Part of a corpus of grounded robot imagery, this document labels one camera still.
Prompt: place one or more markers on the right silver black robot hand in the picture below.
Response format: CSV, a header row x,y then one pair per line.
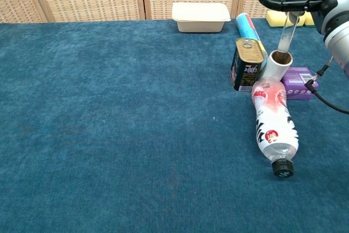
x,y
324,3

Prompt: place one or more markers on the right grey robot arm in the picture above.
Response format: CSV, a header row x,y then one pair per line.
x,y
340,42

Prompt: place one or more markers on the black luncheon meat can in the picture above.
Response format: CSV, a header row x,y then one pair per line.
x,y
245,72

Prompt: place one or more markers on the white labelled plastic bottle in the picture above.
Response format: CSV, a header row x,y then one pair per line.
x,y
272,124

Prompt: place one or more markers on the purple soap box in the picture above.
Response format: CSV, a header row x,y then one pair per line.
x,y
297,88

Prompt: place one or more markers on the clear test tube white cap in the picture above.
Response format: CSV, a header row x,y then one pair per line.
x,y
286,39

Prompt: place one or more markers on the white cardboard roll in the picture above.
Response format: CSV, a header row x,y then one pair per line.
x,y
275,70

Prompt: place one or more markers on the yellow sponge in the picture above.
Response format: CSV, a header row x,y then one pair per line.
x,y
308,20
274,20

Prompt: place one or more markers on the beige lidded food container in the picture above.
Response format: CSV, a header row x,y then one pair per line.
x,y
200,17

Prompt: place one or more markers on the blue cling wrap roll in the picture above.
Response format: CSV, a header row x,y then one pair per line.
x,y
246,28

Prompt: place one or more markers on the blue velvet table cloth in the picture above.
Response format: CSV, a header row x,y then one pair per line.
x,y
109,107

